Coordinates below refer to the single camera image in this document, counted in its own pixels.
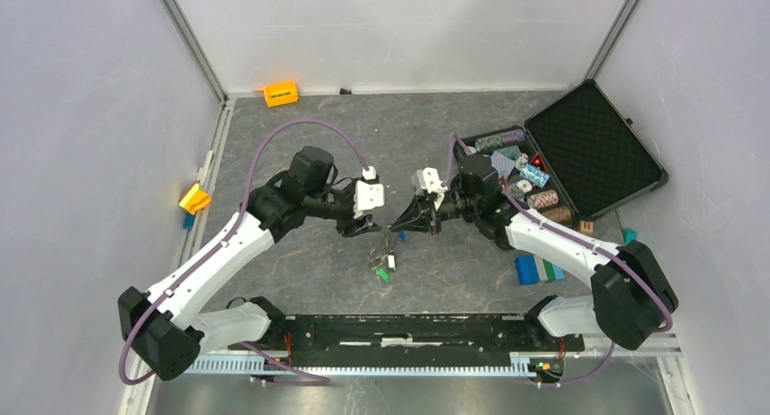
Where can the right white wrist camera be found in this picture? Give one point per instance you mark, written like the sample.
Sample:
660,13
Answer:
427,180

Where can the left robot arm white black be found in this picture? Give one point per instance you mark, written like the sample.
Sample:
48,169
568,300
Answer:
164,325

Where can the orange box at back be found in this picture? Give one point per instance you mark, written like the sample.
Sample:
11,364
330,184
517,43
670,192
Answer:
280,94

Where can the black poker chip case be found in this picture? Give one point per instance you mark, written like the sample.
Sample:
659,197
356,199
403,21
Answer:
578,159

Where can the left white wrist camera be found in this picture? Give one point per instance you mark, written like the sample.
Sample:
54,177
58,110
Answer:
369,192

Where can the black key tag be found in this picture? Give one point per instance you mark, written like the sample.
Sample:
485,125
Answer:
391,259

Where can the blue green white block stack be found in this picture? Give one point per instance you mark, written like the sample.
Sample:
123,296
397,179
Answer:
532,270

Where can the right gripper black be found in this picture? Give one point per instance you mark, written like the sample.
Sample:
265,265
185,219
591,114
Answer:
410,220

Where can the small blue block at left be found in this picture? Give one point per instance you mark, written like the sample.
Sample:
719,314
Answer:
188,221

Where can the yellow orange block at left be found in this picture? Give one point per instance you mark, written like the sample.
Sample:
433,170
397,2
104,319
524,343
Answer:
195,199

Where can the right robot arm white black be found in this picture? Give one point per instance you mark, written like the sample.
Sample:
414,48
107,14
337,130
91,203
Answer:
630,298

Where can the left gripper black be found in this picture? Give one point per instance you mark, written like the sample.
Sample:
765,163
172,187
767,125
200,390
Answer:
350,228

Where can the small wooden letter cube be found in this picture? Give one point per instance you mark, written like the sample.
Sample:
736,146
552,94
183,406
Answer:
586,227

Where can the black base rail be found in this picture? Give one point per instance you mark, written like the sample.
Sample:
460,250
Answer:
411,340

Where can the small teal cube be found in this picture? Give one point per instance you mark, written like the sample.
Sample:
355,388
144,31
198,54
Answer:
629,235

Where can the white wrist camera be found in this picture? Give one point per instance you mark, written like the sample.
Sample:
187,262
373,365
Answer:
369,192
427,180

